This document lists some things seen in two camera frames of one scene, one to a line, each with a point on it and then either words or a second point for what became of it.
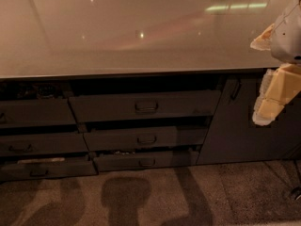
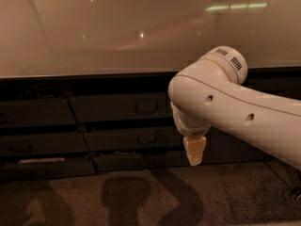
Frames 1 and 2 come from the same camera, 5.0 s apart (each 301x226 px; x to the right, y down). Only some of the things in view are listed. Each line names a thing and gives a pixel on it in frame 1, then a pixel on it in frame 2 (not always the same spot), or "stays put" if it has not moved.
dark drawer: x=148 y=105 stays put
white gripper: x=288 y=37 → x=198 y=131
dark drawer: x=146 y=137 stays put
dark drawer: x=40 y=170 stays put
